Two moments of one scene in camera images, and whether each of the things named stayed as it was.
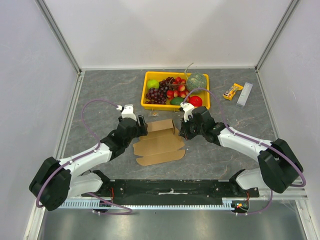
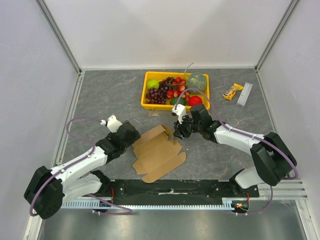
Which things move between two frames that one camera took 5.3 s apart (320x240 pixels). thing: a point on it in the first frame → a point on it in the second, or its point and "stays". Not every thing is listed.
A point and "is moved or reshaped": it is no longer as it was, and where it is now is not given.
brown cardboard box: x=162 y=144 is moved or reshaped
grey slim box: x=244 y=95 stays
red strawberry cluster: x=181 y=92 stays
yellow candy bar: x=230 y=93 stays
